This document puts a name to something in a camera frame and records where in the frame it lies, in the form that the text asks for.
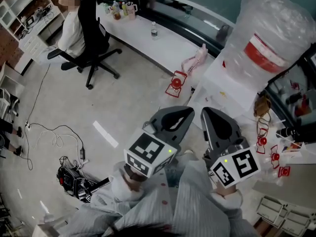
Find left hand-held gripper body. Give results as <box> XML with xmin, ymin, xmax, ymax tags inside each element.
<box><xmin>123</xmin><ymin>105</ymin><xmax>196</xmax><ymax>179</ymax></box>

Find pink plush toy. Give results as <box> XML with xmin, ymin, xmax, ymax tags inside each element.
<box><xmin>181</xmin><ymin>43</ymin><xmax>208</xmax><ymax>75</ymax></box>

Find person's right forearm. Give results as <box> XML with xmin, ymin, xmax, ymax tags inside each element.
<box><xmin>209</xmin><ymin>184</ymin><xmax>244</xmax><ymax>216</ymax></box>

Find white shelf cabinet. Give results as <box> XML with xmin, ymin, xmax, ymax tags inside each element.
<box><xmin>0</xmin><ymin>0</ymin><xmax>65</xmax><ymax>68</ymax></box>

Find white water dispenser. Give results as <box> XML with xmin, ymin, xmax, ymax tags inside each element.
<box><xmin>192</xmin><ymin>50</ymin><xmax>270</xmax><ymax>123</ymax></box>

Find white paper strip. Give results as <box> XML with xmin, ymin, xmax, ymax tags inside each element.
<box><xmin>92</xmin><ymin>120</ymin><xmax>119</xmax><ymax>149</ymax></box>

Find black device on floor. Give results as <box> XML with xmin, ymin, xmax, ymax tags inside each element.
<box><xmin>56</xmin><ymin>156</ymin><xmax>111</xmax><ymax>204</ymax></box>

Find black floor cable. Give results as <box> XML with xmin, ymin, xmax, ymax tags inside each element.
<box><xmin>23</xmin><ymin>63</ymin><xmax>86</xmax><ymax>171</ymax></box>

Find person's left forearm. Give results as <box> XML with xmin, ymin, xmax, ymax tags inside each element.
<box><xmin>108</xmin><ymin>160</ymin><xmax>158</xmax><ymax>203</ymax></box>

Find brown rope bag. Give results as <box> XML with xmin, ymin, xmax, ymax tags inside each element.
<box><xmin>253</xmin><ymin>94</ymin><xmax>273</xmax><ymax>119</ymax></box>

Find person's striped grey clothing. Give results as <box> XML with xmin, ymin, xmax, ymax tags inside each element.
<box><xmin>66</xmin><ymin>154</ymin><xmax>257</xmax><ymax>237</ymax></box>

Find black cylinder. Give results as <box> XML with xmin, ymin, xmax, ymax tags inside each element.
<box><xmin>276</xmin><ymin>126</ymin><xmax>298</xmax><ymax>138</ymax></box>

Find white box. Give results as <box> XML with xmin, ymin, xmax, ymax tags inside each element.
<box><xmin>31</xmin><ymin>213</ymin><xmax>68</xmax><ymax>237</ymax></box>

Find plastic-wrapped water jug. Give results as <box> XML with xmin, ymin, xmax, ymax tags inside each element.
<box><xmin>223</xmin><ymin>0</ymin><xmax>316</xmax><ymax>90</ymax></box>

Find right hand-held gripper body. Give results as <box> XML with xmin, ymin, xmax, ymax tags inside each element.
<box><xmin>200</xmin><ymin>107</ymin><xmax>262</xmax><ymax>189</ymax></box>

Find clear water bottle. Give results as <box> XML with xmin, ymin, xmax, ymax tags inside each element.
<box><xmin>151</xmin><ymin>21</ymin><xmax>159</xmax><ymax>40</ymax></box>

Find long white desk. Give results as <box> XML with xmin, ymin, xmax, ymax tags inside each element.
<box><xmin>95</xmin><ymin>3</ymin><xmax>216</xmax><ymax>77</ymax></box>

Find white plastic trays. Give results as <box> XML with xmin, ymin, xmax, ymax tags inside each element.
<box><xmin>256</xmin><ymin>195</ymin><xmax>312</xmax><ymax>237</ymax></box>

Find brown tea bottle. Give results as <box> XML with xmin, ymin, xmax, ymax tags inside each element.
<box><xmin>112</xmin><ymin>0</ymin><xmax>122</xmax><ymax>21</ymax></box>

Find black office chair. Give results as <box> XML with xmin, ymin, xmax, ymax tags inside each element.
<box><xmin>46</xmin><ymin>0</ymin><xmax>123</xmax><ymax>90</ymax></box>

